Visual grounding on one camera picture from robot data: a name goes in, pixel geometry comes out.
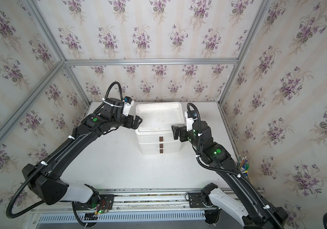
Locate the white plastic drawer cabinet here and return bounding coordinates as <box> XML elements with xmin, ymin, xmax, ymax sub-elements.
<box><xmin>136</xmin><ymin>102</ymin><xmax>185</xmax><ymax>155</ymax></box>

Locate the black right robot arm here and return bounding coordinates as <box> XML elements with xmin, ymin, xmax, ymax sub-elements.
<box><xmin>172</xmin><ymin>103</ymin><xmax>288</xmax><ymax>229</ymax></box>

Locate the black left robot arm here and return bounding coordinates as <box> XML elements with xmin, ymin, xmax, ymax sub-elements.
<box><xmin>5</xmin><ymin>81</ymin><xmax>142</xmax><ymax>219</ymax></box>

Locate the pink pen cup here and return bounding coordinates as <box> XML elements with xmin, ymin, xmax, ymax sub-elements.
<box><xmin>237</xmin><ymin>156</ymin><xmax>249</xmax><ymax>177</ymax></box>

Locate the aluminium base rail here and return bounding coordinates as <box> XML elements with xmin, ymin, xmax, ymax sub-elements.
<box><xmin>22</xmin><ymin>187</ymin><xmax>256</xmax><ymax>229</ymax></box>

